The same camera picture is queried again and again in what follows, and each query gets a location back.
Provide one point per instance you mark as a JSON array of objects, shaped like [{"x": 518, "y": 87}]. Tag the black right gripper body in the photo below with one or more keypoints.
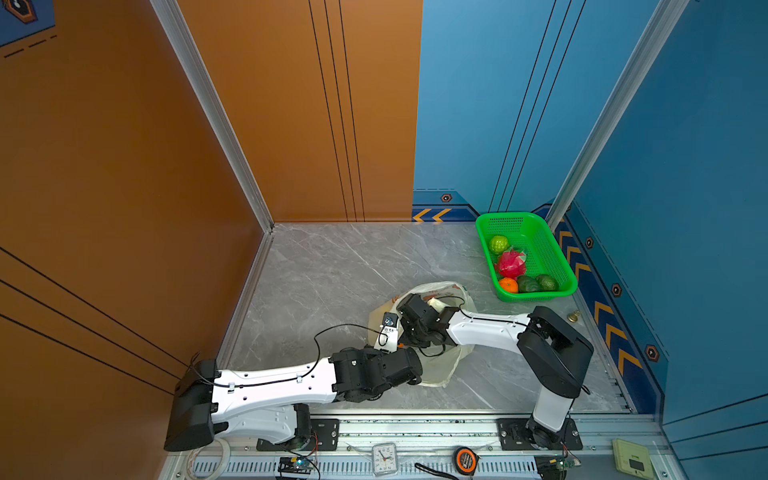
[{"x": 414, "y": 336}]

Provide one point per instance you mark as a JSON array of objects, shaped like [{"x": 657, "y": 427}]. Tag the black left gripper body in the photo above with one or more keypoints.
[{"x": 370, "y": 354}]

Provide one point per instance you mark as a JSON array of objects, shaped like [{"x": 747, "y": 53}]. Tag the yellow printed plastic bag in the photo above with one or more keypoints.
[{"x": 438, "y": 367}]

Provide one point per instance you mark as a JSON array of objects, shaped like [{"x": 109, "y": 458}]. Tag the orange fruit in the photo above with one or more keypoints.
[{"x": 509, "y": 285}]

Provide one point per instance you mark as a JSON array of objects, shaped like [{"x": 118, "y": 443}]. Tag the red dragon fruit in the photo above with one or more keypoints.
[{"x": 511, "y": 264}]

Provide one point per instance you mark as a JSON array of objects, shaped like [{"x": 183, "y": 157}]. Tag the bumpy light green fruit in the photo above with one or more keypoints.
[{"x": 498, "y": 244}]

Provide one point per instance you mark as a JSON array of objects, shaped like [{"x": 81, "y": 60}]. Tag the dark green avocado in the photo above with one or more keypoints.
[{"x": 527, "y": 284}]

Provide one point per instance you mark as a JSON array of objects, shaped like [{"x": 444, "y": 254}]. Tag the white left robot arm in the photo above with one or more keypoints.
[{"x": 273, "y": 405}]

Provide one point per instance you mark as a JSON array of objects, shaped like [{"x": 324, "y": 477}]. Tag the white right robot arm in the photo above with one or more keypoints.
[{"x": 558, "y": 355}]

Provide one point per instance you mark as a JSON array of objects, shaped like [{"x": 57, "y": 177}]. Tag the small white clock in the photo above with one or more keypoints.
[{"x": 384, "y": 459}]

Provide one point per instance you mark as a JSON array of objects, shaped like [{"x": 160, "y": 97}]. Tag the left green circuit board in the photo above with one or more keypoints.
[{"x": 292, "y": 467}]

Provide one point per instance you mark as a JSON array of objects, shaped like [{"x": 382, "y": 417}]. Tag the green circuit board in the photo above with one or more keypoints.
[
  {"x": 556, "y": 468},
  {"x": 292, "y": 467}
]

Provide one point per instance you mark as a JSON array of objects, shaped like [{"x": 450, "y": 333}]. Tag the green plastic basket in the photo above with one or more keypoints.
[{"x": 530, "y": 235}]

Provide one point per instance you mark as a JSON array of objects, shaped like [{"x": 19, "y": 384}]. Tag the orange black tape measure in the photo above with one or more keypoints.
[{"x": 465, "y": 461}]

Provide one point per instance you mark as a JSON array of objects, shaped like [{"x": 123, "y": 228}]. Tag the right green circuit board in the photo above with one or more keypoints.
[{"x": 556, "y": 468}]

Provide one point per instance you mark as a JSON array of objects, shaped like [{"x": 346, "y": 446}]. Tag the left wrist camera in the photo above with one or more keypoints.
[{"x": 387, "y": 339}]

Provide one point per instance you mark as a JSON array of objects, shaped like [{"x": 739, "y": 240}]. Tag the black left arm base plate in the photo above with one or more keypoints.
[{"x": 324, "y": 433}]

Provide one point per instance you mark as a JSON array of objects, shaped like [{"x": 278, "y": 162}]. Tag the aluminium front rail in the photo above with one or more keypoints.
[{"x": 430, "y": 438}]

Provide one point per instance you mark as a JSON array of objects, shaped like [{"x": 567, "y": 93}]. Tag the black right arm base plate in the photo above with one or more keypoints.
[{"x": 525, "y": 434}]

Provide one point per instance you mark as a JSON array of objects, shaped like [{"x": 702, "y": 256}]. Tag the green wall switch box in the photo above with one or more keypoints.
[{"x": 632, "y": 459}]

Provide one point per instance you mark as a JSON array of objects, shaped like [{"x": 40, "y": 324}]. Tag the aluminium corner post right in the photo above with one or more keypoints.
[{"x": 652, "y": 40}]

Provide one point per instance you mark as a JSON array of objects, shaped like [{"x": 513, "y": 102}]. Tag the aluminium corner post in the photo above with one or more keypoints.
[
  {"x": 176, "y": 29},
  {"x": 652, "y": 40}
]

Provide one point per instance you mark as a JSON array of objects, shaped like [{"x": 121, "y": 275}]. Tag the aluminium corner post left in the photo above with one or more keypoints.
[{"x": 176, "y": 29}]

